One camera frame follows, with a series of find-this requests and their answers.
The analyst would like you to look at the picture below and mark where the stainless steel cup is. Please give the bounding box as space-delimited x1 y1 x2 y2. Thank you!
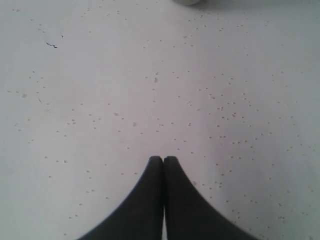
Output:
172 0 201 6

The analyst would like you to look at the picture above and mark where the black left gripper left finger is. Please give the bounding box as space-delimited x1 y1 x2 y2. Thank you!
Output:
80 156 164 240

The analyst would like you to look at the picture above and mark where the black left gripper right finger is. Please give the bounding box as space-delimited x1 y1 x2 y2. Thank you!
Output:
163 156 250 240

